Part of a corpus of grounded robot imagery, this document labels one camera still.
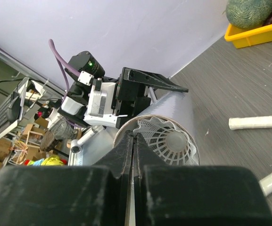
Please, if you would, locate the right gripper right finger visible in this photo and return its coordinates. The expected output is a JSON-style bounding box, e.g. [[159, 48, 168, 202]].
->
[[133, 134, 272, 226]]

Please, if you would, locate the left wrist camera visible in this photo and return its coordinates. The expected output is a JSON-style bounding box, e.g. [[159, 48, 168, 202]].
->
[[60, 97, 85, 116]]

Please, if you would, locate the white shuttlecock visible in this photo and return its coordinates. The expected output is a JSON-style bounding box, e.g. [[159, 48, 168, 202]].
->
[[133, 116, 199, 165]]

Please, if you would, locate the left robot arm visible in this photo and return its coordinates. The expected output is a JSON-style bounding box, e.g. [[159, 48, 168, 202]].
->
[[58, 51, 189, 129]]

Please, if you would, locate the yellow plastic bin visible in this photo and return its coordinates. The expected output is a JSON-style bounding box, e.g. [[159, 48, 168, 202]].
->
[[224, 23, 272, 48]]

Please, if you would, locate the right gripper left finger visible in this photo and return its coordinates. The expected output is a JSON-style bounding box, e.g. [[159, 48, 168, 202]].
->
[[0, 131, 134, 226]]

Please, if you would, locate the green melon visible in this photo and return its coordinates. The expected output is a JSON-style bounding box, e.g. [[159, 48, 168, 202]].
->
[[225, 0, 272, 30]]

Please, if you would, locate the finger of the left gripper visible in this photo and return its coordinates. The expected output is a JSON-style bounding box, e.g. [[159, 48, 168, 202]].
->
[[121, 67, 189, 99]]

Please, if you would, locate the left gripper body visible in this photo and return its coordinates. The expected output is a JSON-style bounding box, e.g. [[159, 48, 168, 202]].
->
[[83, 79, 151, 129]]

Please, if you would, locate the white shuttlecock tube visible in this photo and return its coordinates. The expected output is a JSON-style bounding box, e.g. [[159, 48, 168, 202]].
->
[[113, 92, 199, 153]]

